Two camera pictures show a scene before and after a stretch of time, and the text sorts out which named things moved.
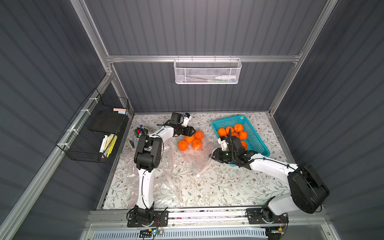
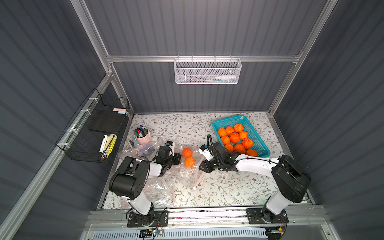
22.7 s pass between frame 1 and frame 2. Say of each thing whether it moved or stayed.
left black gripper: moved
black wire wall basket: stayed
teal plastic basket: stayed
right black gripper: moved
